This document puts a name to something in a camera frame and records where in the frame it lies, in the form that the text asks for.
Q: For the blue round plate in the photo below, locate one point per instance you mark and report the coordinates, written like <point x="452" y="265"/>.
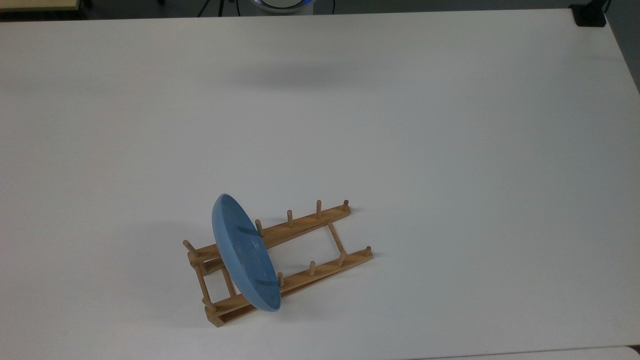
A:
<point x="245" y="250"/>

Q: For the wooden plate rack with pegs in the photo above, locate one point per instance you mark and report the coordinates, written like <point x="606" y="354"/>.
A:
<point x="300" y="225"/>

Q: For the black tripod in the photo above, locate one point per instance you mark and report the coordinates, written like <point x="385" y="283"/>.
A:
<point x="220" y="6"/>

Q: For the yellow wooden board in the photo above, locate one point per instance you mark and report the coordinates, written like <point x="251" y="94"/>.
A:
<point x="35" y="4"/>

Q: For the black camera pole table clamp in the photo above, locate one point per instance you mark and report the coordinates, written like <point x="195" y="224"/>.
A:
<point x="590" y="17"/>

